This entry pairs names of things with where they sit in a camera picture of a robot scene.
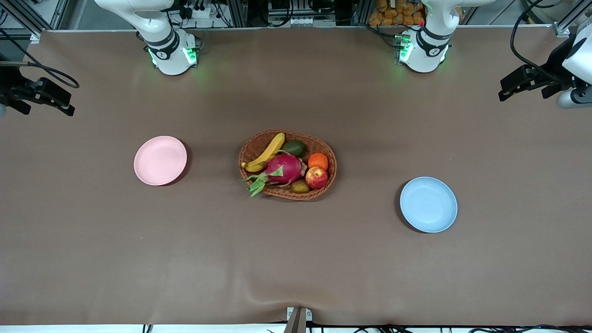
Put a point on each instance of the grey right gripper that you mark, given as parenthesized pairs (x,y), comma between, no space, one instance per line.
(10,84)

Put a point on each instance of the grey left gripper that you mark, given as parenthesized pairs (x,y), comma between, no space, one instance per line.
(556,65)

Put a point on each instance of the yellow banana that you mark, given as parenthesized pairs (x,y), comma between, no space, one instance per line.
(269,151)

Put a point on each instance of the red apple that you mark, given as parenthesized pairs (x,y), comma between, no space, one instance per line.
(317,178)

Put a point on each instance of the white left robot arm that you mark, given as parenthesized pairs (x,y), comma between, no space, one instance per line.
(423,55)

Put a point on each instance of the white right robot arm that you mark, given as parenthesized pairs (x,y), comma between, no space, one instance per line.
(171,55)

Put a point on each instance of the pink round plate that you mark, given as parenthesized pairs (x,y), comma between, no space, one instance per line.
(160,160)

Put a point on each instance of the pile of orange objects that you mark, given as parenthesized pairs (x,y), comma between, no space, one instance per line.
(393,14)

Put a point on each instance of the blue round plate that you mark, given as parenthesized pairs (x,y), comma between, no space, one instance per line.
(428,204)

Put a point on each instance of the white power strip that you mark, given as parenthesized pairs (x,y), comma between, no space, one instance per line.
(199,11)
(312,21)

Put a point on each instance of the brown wicker basket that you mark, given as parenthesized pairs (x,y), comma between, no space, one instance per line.
(252,148)

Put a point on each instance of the orange fruit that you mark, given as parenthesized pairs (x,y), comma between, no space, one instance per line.
(318,161)

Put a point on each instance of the green avocado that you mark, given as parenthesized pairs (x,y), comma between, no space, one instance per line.
(294,148)

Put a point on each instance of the brown kiwi fruit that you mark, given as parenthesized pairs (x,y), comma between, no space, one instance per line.
(300,187)

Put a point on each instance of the pink dragon fruit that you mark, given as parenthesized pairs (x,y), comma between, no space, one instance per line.
(284,169)

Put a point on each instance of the brown table cover mat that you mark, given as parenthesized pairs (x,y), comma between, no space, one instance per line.
(296,259)

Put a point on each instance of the aluminium frame profile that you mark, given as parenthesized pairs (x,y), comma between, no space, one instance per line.
(25,21)
(566,25)

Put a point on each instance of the metal table edge bracket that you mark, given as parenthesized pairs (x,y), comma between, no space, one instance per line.
(298,319)

